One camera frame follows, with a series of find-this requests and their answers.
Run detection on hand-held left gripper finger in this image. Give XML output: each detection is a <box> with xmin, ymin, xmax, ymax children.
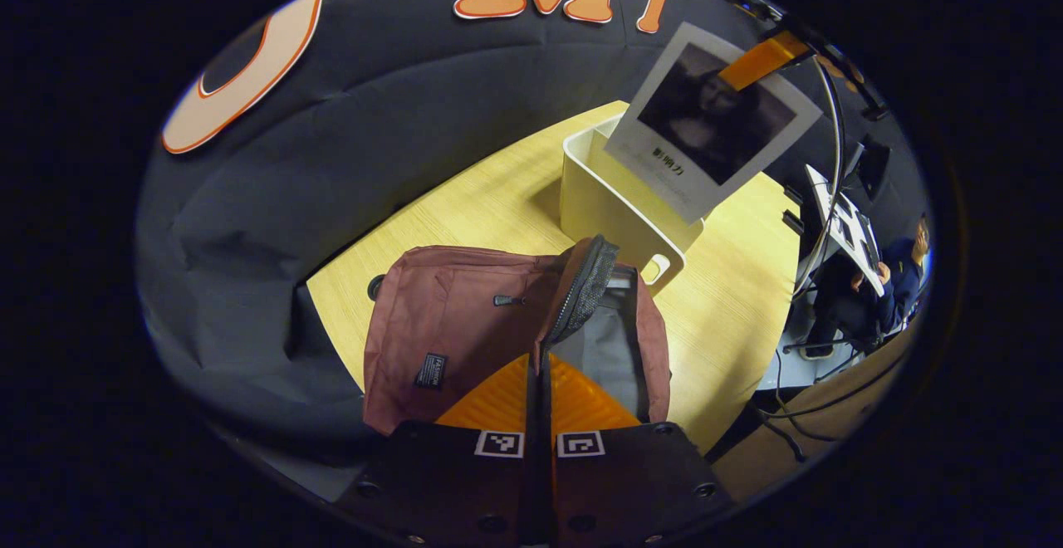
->
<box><xmin>540</xmin><ymin>353</ymin><xmax>736</xmax><ymax>548</ymax></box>
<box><xmin>336</xmin><ymin>353</ymin><xmax>541</xmax><ymax>548</ymax></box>

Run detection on white portrait cover book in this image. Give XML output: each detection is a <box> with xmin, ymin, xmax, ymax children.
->
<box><xmin>604</xmin><ymin>22</ymin><xmax>823</xmax><ymax>225</ymax></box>

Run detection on maroon schoolbag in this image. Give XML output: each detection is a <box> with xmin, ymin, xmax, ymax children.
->
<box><xmin>363</xmin><ymin>235</ymin><xmax>672</xmax><ymax>437</ymax></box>

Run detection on cream plastic bookshelf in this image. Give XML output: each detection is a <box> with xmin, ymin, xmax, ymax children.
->
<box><xmin>559</xmin><ymin>114</ymin><xmax>707</xmax><ymax>296</ymax></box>

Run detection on dark computer monitor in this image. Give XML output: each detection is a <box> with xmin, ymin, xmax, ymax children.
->
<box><xmin>854</xmin><ymin>137</ymin><xmax>891</xmax><ymax>200</ymax></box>

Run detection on wooden side table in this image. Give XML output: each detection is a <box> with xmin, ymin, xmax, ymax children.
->
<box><xmin>713</xmin><ymin>324</ymin><xmax>924</xmax><ymax>501</ymax></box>

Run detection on black floor cables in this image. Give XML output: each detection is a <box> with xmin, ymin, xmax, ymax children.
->
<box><xmin>752</xmin><ymin>347</ymin><xmax>914</xmax><ymax>462</ymax></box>

